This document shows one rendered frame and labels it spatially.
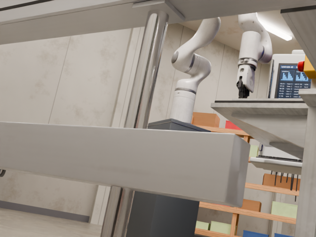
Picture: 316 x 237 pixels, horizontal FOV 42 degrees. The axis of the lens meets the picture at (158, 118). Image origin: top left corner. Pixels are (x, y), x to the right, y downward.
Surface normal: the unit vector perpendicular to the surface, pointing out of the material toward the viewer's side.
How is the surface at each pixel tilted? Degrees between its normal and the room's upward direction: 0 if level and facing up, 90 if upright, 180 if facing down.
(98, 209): 90
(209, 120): 90
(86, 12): 180
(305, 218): 90
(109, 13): 180
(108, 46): 90
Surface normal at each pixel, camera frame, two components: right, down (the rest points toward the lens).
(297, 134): -0.54, -0.29
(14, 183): 0.49, -0.11
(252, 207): -0.34, -0.28
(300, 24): -0.19, 0.96
